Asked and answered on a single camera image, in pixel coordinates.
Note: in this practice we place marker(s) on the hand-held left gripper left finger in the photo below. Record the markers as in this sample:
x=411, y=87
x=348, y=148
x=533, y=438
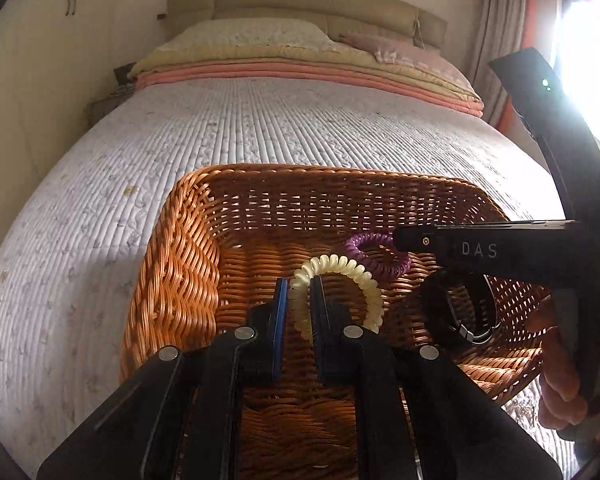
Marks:
x=280, y=320

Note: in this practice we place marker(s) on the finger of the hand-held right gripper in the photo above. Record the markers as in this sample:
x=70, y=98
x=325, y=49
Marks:
x=422, y=241

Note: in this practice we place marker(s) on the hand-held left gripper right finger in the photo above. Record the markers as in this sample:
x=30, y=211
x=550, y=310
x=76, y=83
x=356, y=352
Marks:
x=319, y=320

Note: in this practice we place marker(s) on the black wrist watch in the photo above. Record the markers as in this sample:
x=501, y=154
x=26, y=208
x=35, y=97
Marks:
x=430, y=310

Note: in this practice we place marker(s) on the brown wicker basket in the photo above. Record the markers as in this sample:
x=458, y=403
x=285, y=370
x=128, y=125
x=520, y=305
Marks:
x=190, y=270

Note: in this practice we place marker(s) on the person's right hand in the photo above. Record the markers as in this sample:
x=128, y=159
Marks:
x=560, y=375

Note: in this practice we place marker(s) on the pink checked pillow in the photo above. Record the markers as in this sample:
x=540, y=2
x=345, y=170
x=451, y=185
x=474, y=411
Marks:
x=395, y=49

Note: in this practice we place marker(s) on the white quilted bedspread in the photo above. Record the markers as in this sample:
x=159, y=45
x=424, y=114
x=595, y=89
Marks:
x=230, y=125

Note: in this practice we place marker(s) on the folded pink blanket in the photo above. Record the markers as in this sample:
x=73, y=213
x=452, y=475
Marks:
x=300, y=71

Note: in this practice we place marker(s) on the bright window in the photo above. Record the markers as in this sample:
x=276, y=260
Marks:
x=590, y=40

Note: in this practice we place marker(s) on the folded yellow blanket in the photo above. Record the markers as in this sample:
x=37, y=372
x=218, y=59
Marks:
x=300, y=56

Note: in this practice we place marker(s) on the grey curtain with orange edge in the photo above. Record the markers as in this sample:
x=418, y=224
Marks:
x=500, y=20

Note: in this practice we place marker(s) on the floral white pillow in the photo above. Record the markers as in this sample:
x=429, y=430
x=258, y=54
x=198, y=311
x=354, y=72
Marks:
x=250, y=32

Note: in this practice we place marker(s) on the bedside table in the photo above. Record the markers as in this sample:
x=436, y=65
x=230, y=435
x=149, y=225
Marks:
x=111, y=95

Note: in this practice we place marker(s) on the white wardrobe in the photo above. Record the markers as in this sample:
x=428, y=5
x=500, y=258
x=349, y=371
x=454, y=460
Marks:
x=55, y=60

